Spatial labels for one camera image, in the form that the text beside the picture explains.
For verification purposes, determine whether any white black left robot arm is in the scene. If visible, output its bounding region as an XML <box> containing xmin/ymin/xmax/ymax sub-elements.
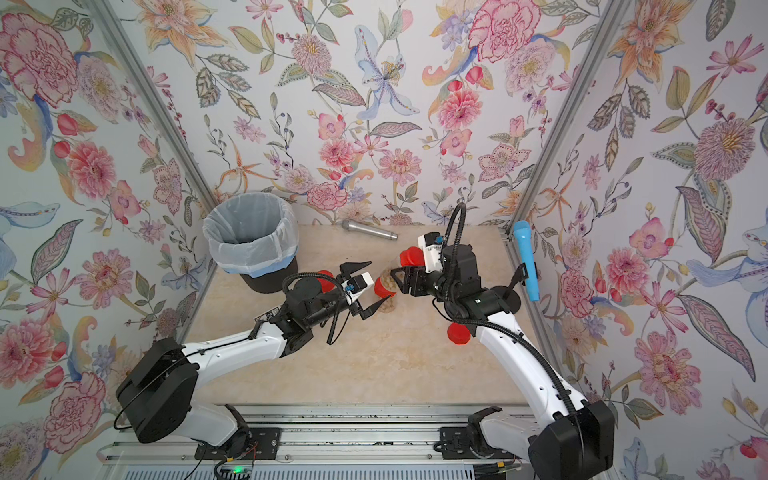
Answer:
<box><xmin>116</xmin><ymin>262</ymin><xmax>380</xmax><ymax>456</ymax></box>

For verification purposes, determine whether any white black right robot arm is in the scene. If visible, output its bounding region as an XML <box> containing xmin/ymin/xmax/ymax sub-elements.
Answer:
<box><xmin>391</xmin><ymin>232</ymin><xmax>615</xmax><ymax>479</ymax></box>

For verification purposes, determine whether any aluminium corner post left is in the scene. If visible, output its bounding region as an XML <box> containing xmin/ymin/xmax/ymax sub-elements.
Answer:
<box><xmin>84</xmin><ymin>0</ymin><xmax>216</xmax><ymax>212</ymax></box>

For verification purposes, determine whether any blue microphone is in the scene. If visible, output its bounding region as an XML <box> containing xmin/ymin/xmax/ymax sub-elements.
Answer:
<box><xmin>513</xmin><ymin>221</ymin><xmax>540</xmax><ymax>302</ymax></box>

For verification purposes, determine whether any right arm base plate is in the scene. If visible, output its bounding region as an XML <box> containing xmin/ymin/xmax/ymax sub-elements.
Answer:
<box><xmin>433</xmin><ymin>425</ymin><xmax>518</xmax><ymax>461</ymax></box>

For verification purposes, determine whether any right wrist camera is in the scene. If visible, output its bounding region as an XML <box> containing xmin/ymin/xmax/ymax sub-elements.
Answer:
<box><xmin>417</xmin><ymin>232</ymin><xmax>444</xmax><ymax>273</ymax></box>

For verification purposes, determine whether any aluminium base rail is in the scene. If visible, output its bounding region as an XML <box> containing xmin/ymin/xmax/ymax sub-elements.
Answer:
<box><xmin>97</xmin><ymin>405</ymin><xmax>537</xmax><ymax>479</ymax></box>

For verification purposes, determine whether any aluminium corner post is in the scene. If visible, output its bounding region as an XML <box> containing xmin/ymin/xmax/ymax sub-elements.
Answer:
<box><xmin>511</xmin><ymin>0</ymin><xmax>632</xmax><ymax>223</ymax></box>
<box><xmin>84</xmin><ymin>0</ymin><xmax>216</xmax><ymax>212</ymax></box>

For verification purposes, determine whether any aluminium corner post right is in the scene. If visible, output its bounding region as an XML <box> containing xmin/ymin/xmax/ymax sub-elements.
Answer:
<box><xmin>511</xmin><ymin>0</ymin><xmax>632</xmax><ymax>223</ymax></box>

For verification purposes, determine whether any peanut jar red lid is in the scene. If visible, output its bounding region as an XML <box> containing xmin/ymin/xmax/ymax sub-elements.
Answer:
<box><xmin>374</xmin><ymin>268</ymin><xmax>397</xmax><ymax>314</ymax></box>
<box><xmin>399</xmin><ymin>246</ymin><xmax>425</xmax><ymax>267</ymax></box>
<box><xmin>318</xmin><ymin>270</ymin><xmax>336</xmax><ymax>293</ymax></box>

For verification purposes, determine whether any silver microphone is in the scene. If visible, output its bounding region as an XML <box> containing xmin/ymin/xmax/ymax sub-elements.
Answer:
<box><xmin>341</xmin><ymin>219</ymin><xmax>398</xmax><ymax>241</ymax></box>

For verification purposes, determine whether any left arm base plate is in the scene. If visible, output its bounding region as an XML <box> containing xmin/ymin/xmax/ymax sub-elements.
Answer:
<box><xmin>194</xmin><ymin>427</ymin><xmax>282</xmax><ymax>460</ymax></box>

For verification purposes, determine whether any black bin with white liner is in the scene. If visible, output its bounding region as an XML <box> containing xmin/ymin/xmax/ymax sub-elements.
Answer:
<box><xmin>203</xmin><ymin>192</ymin><xmax>299</xmax><ymax>294</ymax></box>

